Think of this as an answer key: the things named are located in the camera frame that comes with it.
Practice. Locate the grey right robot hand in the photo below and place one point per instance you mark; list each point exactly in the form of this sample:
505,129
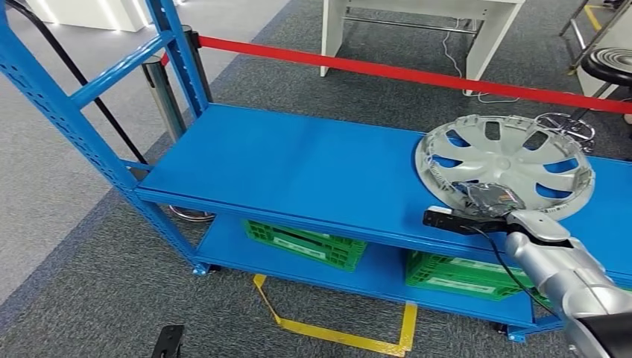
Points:
491,200

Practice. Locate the grey plastic wheel hubcap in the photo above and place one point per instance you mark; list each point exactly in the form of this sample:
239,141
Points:
503,158

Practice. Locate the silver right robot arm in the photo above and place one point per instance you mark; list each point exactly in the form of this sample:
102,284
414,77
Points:
558,267

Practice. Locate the blue metal shelf rack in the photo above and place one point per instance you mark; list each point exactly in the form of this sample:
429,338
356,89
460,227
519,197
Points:
296,158

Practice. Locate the green plastic crate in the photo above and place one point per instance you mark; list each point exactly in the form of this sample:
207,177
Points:
321,249
444,279

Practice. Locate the person's pale shoe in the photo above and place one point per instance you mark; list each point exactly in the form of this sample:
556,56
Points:
628,119

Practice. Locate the black stool chrome base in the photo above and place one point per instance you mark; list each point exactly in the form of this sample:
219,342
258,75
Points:
610,64

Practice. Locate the red barrier belt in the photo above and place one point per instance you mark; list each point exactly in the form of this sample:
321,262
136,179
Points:
345,61

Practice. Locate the white desk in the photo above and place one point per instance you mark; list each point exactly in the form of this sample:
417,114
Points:
332,34

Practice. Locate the black curved floor stand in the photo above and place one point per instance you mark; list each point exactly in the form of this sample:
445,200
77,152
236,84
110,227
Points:
123,133

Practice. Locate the white lit podium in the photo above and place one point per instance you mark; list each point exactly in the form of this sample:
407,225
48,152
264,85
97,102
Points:
89,15

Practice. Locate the grey metal frame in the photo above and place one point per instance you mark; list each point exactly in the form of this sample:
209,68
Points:
575,27

